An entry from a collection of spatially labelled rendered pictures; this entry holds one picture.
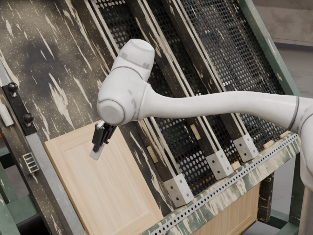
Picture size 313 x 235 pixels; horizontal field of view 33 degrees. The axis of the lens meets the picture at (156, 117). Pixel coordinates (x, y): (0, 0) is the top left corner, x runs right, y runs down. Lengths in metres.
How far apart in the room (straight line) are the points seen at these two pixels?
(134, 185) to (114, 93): 0.95
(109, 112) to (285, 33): 8.05
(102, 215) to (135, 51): 0.83
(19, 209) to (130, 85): 0.79
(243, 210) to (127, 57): 2.03
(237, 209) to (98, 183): 1.33
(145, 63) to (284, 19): 7.85
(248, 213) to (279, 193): 1.04
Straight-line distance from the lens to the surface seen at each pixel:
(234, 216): 3.26
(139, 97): 1.35
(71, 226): 1.97
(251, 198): 3.39
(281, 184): 4.57
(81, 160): 2.10
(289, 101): 1.51
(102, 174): 2.14
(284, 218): 3.74
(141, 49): 1.46
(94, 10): 2.42
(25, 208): 1.98
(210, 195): 2.46
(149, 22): 2.61
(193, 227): 2.34
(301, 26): 9.20
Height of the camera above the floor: 2.08
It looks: 21 degrees down
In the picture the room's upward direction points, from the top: 1 degrees clockwise
